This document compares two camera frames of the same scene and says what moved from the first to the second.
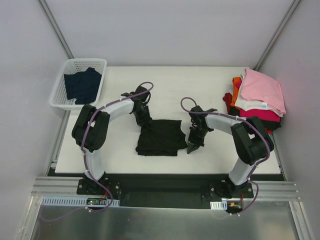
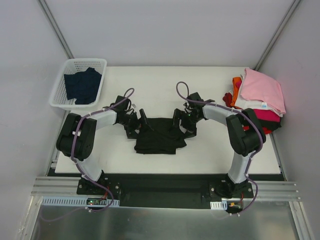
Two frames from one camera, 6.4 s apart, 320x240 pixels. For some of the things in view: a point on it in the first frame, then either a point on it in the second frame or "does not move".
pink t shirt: x=256 y=86 does not move
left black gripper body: x=144 y=119 -> x=136 y=125
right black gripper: x=197 y=137 -> x=185 y=123
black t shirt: x=161 y=137 does not move
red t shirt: x=227 y=97 does not move
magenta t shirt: x=263 y=114 does not move
